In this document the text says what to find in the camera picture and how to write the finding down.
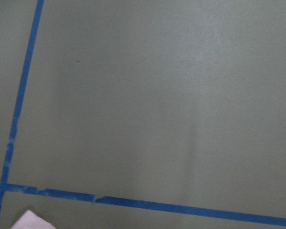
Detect pink Snoopy t-shirt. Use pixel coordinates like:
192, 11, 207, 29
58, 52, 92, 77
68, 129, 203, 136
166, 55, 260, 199
11, 210, 56, 229

